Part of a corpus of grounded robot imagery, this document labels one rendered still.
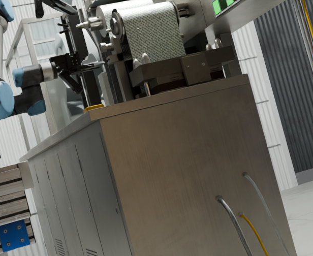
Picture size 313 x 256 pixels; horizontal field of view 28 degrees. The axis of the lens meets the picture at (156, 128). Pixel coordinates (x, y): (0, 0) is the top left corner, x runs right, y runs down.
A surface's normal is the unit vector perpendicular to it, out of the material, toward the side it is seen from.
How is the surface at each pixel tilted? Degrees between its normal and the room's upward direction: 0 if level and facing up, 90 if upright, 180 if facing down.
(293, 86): 90
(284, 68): 90
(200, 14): 90
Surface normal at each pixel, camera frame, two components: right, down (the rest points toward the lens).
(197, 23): -0.92, 0.23
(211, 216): 0.30, -0.11
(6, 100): 0.96, -0.14
